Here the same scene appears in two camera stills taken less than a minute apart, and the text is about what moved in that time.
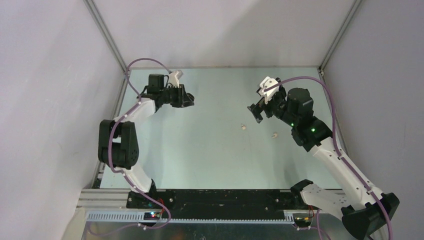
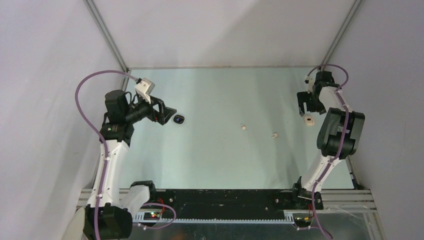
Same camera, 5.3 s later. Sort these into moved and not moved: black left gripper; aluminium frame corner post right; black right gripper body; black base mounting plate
Moved: black left gripper; black right gripper body
Not moved: black base mounting plate; aluminium frame corner post right
